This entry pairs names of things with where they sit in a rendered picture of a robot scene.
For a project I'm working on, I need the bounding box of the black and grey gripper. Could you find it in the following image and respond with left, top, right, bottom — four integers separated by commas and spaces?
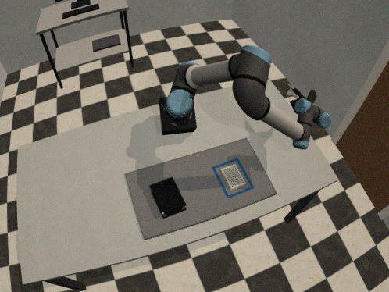
287, 84, 306, 110

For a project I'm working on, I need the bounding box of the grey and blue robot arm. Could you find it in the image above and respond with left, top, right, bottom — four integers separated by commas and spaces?
162, 45, 331, 149

